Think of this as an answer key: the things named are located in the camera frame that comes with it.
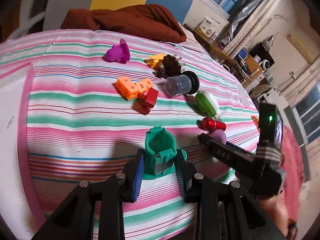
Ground purple oval toy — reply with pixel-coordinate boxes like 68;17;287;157
207;129;227;145

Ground green plastic stand toy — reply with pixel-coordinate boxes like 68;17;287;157
143;126;187;180

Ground green white round toy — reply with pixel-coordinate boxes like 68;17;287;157
195;90;221;119

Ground red plastic block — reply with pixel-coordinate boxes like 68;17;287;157
132;88;158;115

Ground dark brown flower toy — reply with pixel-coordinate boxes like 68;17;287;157
153;54;183;79

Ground person right hand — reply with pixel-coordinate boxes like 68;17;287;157
257;196;298;239

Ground red metallic cylinder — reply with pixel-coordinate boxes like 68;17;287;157
201;117;226;131

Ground striped bed cover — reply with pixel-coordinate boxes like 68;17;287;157
0;29;262;240

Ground grey cylinder with black lid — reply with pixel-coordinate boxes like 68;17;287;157
164;71;200;98

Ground wooden side table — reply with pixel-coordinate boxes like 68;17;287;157
183;23;270;92

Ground yellow toy piece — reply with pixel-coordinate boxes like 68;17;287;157
144;53;166;69

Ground purple toy figure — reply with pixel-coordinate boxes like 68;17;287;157
102;38;131;63

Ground white product box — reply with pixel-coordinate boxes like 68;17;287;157
195;16;220;38

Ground rust red blanket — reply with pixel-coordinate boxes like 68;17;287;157
60;4;187;43

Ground orange cube block chain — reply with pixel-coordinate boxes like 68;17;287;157
114;76;155;101

